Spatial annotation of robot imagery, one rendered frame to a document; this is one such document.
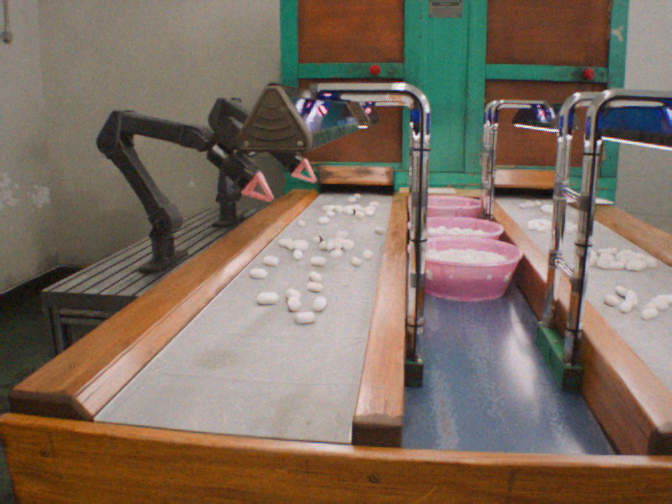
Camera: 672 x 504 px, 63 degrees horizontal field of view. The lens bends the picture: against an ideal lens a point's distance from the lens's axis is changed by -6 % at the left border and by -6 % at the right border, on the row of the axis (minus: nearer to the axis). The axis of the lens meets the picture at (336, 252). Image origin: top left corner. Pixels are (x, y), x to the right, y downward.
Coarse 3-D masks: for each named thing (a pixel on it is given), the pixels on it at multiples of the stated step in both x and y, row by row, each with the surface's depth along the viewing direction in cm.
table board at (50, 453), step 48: (0, 432) 64; (48, 432) 63; (96, 432) 62; (144, 432) 62; (48, 480) 65; (96, 480) 64; (144, 480) 63; (192, 480) 62; (240, 480) 61; (288, 480) 61; (336, 480) 60; (384, 480) 59; (432, 480) 58; (480, 480) 58; (528, 480) 57; (576, 480) 57; (624, 480) 56
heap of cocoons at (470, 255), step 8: (432, 256) 138; (440, 256) 138; (448, 256) 138; (456, 256) 138; (464, 256) 137; (472, 256) 139; (480, 256) 137; (488, 256) 138; (496, 256) 138; (504, 256) 138; (504, 280) 127
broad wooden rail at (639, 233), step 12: (576, 204) 207; (600, 204) 203; (600, 216) 180; (612, 216) 179; (624, 216) 180; (612, 228) 168; (624, 228) 161; (636, 228) 161; (648, 228) 161; (636, 240) 150; (648, 240) 145; (660, 240) 145; (648, 252) 141; (660, 252) 134
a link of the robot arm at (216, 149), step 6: (216, 144) 148; (222, 144) 150; (210, 150) 148; (216, 150) 148; (222, 150) 148; (228, 150) 149; (210, 156) 148; (216, 156) 148; (222, 156) 148; (228, 156) 148; (216, 162) 149; (222, 162) 148
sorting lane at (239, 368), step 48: (384, 240) 156; (240, 288) 114; (288, 288) 114; (336, 288) 114; (192, 336) 90; (240, 336) 90; (288, 336) 90; (336, 336) 90; (144, 384) 74; (192, 384) 74; (240, 384) 74; (288, 384) 74; (336, 384) 74; (192, 432) 63; (240, 432) 63; (288, 432) 63; (336, 432) 63
